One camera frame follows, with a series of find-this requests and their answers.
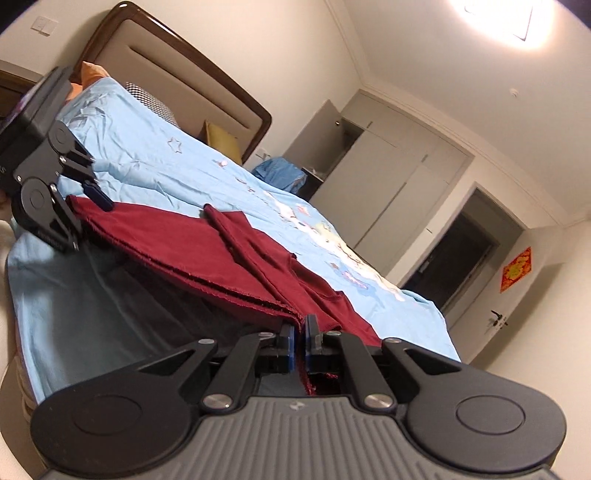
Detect white bedroom door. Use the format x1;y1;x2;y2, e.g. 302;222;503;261
450;226;564;364

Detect red fu character decoration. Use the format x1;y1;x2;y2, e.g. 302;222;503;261
500;247;533;293

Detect light blue cartoon bedspread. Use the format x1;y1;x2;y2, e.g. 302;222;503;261
1;79;457;405

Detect orange pillow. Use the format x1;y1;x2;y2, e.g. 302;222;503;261
65;61;109;102

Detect ceiling lamp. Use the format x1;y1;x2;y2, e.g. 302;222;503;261
448;0;558;52

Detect white wall switch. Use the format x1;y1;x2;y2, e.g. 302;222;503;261
31;16;57;36

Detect brown beige bed headboard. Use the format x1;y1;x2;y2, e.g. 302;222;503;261
70;1;271;160

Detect dark red knit sweater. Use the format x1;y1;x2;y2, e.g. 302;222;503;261
67;195;384;398

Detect yellow pillow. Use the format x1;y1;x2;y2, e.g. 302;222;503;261
204;121;242;165

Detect blue clothes pile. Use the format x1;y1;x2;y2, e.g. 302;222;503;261
252;157;307;194

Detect beige built-in wardrobe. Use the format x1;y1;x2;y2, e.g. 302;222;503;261
283;91;473;275

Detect black door handle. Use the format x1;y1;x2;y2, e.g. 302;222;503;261
487;310;507;332

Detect checkered pillow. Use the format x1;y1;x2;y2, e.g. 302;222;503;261
124;82;179;127

